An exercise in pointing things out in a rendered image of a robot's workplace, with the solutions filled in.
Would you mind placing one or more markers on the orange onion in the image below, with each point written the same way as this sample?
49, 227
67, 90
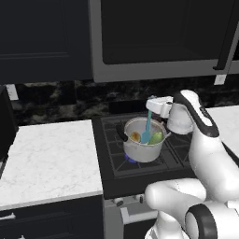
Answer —
135, 137

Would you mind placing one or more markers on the grey microwave oven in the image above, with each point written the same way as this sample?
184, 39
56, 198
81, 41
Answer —
155, 72

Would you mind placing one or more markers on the black oven knob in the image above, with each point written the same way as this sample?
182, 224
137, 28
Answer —
141, 198
118, 201

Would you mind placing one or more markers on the black tall side panel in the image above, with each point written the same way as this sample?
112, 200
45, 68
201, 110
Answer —
7, 127

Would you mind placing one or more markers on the teal spatula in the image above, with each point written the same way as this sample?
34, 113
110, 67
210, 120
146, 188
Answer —
146, 135

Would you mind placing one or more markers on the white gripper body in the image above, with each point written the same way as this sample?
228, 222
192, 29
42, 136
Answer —
155, 105

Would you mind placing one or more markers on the grey oven front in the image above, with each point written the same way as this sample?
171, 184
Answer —
112, 222

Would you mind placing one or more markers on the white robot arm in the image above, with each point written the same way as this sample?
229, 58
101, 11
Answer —
214, 174

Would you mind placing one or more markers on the black gas hob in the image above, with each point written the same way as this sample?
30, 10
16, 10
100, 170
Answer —
107, 155

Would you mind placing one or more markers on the white wall socket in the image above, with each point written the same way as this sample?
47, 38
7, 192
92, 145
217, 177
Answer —
12, 92
219, 79

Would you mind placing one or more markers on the dark upper cupboard door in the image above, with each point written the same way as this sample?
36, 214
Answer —
43, 37

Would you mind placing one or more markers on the dark drawer front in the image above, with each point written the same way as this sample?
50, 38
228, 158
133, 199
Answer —
56, 219

